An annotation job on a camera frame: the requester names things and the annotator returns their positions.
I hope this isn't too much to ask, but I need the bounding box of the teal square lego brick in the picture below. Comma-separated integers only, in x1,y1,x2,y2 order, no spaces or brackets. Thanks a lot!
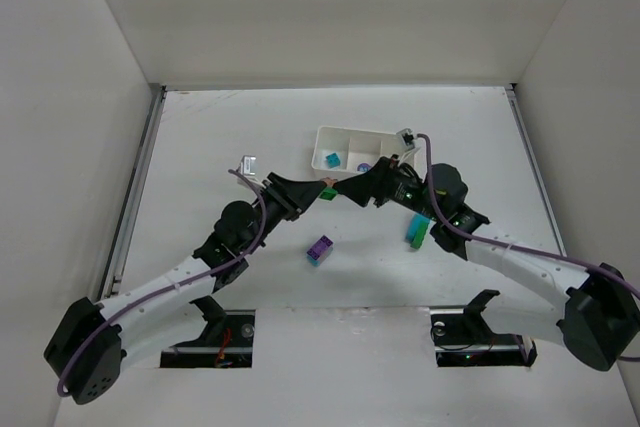
325,152,342,169

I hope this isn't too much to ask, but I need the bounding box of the small green lego brick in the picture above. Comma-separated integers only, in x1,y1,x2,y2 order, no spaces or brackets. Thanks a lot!
409,229,428,250

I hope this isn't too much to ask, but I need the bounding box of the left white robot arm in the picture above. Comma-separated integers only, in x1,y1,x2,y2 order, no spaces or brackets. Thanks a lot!
44,173,327,405

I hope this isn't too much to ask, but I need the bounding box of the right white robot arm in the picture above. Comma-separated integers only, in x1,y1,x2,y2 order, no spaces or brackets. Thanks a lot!
334,157,639,371

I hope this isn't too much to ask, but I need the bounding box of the white three-compartment container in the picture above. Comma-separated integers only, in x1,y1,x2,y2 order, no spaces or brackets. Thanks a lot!
311,126,418,180

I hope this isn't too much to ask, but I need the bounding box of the teal long lego brick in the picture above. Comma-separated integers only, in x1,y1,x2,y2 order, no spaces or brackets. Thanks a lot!
405,214,430,243

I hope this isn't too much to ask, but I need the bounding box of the purple lego brick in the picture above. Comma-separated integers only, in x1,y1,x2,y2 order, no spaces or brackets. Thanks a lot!
307,235,333,251

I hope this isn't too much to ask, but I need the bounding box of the light blue lego under purple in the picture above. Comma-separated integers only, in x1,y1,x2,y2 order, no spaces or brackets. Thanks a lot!
306,247,333,267

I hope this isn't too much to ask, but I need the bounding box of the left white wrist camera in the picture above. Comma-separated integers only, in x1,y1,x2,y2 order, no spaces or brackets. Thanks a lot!
237,155,257,177

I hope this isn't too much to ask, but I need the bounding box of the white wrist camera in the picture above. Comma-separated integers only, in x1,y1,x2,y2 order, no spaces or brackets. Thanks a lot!
396,128,415,151
237,155,257,177

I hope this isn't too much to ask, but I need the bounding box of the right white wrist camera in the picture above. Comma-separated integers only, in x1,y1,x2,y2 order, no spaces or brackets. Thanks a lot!
396,128,415,151

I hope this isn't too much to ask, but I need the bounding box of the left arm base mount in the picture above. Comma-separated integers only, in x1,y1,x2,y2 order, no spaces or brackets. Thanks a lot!
159,301,256,370

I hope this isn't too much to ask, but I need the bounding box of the right aluminium rail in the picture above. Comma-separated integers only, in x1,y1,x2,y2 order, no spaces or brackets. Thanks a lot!
505,83,567,256

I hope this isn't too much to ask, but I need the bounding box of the aluminium rail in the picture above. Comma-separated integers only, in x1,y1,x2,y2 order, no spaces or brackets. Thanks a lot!
505,83,567,256
98,84,166,298

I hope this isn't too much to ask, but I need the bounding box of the left aluminium rail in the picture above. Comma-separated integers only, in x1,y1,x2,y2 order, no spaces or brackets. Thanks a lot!
98,84,166,298

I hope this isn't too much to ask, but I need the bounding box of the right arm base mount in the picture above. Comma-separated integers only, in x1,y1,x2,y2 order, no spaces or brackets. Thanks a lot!
429,290,538,368

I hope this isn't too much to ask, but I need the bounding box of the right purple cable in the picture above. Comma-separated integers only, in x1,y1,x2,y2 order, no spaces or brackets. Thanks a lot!
414,132,640,362

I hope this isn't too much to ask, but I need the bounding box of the purple cable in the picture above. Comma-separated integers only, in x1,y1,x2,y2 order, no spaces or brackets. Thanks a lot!
414,132,640,362
55,167,269,394

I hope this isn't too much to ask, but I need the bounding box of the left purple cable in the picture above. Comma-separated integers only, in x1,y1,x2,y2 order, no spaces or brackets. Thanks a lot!
55,167,269,394

